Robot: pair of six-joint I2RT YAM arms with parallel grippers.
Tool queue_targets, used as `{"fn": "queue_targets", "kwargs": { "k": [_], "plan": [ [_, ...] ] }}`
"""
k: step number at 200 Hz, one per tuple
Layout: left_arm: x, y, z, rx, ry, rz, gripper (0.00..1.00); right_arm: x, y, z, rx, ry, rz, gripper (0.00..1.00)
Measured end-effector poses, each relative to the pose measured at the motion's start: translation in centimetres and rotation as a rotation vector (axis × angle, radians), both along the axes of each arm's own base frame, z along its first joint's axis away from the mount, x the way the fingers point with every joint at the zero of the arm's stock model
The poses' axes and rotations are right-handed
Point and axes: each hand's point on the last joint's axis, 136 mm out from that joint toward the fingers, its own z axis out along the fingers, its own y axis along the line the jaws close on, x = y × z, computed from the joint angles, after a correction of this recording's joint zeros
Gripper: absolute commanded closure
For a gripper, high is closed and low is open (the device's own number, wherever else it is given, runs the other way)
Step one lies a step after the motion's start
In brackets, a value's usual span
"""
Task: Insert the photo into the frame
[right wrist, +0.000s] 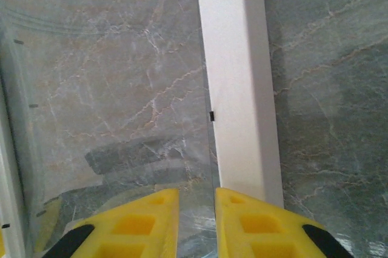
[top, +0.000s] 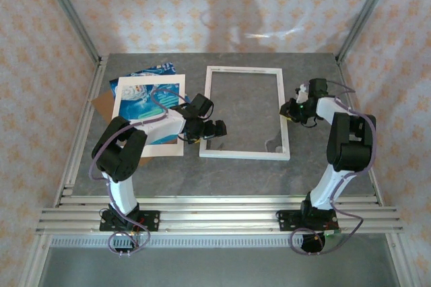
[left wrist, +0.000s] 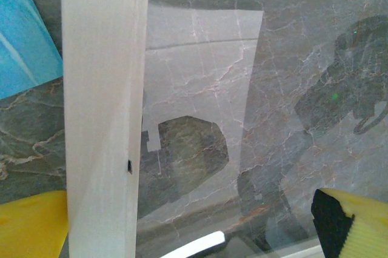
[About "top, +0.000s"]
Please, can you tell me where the white picture frame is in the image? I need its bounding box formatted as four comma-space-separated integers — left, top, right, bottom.
199, 65, 291, 162

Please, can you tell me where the aluminium side rail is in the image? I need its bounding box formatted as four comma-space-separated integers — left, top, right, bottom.
53, 56, 109, 208

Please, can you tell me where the brown cardboard backing board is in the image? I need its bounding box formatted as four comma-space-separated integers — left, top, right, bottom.
92, 92, 152, 168

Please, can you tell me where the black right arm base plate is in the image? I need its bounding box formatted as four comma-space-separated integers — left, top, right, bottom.
275, 209, 339, 232

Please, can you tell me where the grey sheet metal panel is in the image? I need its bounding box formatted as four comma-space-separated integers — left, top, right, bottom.
35, 246, 403, 287

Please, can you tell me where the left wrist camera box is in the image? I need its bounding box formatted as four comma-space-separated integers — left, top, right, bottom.
187, 93, 216, 120

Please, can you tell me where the aluminium upright post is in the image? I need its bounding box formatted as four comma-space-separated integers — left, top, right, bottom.
335, 0, 401, 64
36, 0, 104, 65

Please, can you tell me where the wide aluminium mounting rail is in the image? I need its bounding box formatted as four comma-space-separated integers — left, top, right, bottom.
35, 206, 405, 236

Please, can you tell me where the grey slotted cable duct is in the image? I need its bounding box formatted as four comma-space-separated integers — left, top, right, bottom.
49, 235, 388, 249

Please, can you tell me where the blue racing helmet photo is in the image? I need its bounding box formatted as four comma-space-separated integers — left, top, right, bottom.
109, 61, 192, 146

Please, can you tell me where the aluminium frame leg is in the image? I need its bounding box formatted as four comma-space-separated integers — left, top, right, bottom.
386, 232, 417, 287
18, 232, 51, 287

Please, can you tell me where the narrow aluminium table edge rail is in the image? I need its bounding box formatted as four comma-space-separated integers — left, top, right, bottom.
59, 195, 381, 207

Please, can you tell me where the white mat board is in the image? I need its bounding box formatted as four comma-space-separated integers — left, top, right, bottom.
112, 73, 187, 157

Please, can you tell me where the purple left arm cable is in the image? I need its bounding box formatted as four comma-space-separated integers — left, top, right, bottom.
88, 88, 189, 257

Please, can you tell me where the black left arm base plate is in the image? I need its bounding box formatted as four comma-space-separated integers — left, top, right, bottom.
100, 210, 160, 233

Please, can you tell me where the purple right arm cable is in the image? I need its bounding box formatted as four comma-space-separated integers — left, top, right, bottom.
289, 79, 378, 256

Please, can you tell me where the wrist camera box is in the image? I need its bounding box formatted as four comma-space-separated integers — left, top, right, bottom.
187, 93, 216, 120
295, 77, 329, 103

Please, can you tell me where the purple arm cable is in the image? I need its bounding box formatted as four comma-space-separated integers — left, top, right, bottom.
88, 88, 189, 257
289, 79, 378, 256

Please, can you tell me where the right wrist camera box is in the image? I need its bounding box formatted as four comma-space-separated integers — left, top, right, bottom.
295, 77, 329, 103

